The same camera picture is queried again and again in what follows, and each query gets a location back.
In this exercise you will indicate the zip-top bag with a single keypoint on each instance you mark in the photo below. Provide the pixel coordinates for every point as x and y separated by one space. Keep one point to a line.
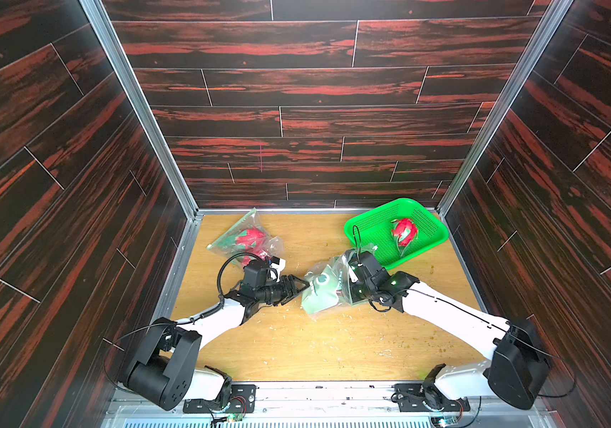
334 285
225 244

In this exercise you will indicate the dragon fruit far bag upper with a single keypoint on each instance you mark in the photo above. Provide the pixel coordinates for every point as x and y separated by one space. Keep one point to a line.
250 238

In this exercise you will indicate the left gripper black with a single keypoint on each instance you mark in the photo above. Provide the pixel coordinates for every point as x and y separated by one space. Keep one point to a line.
287 295

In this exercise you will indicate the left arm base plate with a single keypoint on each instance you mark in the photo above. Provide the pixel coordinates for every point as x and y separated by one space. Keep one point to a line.
237 398

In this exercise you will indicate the dragon fruit far bag lower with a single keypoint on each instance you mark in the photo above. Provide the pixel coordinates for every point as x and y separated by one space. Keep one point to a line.
253 254

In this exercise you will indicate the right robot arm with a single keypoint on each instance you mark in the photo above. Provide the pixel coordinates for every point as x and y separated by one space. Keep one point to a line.
515 364

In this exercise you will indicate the dragon fruit pink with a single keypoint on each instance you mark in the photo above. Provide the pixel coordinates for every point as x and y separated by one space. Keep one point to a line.
404 231

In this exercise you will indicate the green plastic basket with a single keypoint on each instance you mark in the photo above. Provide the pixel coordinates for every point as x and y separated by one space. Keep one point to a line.
375 226

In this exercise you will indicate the dragon fruit bag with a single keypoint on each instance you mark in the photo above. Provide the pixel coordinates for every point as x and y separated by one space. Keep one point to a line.
253 254
250 238

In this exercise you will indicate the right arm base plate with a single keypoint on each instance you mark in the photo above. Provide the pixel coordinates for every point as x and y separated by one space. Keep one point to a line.
412 397

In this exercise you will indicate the aluminium front rail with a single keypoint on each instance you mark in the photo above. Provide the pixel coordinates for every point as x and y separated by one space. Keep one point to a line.
327 404

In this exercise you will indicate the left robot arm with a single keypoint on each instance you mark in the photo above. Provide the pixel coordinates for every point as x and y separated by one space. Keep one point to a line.
162 367

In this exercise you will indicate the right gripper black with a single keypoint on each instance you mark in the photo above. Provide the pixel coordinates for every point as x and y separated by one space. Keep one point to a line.
357 273

